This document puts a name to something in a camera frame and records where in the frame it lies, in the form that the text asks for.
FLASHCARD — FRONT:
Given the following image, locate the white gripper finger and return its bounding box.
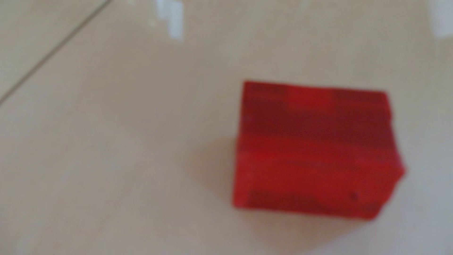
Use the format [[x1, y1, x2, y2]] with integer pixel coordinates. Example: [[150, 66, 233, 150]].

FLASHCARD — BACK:
[[156, 0, 185, 40], [428, 0, 453, 38]]

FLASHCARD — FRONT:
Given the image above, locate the red block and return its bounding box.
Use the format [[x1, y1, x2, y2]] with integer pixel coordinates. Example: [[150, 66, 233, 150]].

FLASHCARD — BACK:
[[232, 81, 406, 221]]

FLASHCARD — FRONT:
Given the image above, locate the light plywood sheet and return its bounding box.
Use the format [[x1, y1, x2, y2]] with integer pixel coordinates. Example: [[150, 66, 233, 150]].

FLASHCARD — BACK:
[[0, 0, 111, 104]]

